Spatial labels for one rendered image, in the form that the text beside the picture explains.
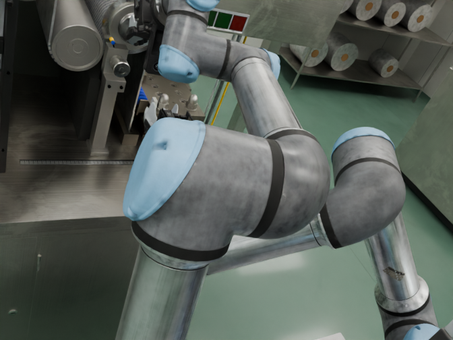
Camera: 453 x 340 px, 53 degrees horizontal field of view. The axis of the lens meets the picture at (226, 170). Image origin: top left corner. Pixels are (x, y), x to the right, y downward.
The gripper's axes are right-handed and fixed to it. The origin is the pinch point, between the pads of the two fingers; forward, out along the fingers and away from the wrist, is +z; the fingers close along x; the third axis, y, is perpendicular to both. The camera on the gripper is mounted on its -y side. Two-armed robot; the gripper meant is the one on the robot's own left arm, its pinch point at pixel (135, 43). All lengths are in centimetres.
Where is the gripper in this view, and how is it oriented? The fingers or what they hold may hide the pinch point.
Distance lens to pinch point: 115.0
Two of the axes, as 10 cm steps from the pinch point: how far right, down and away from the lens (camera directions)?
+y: 0.0, -10.0, -0.1
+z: -5.1, -0.1, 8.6
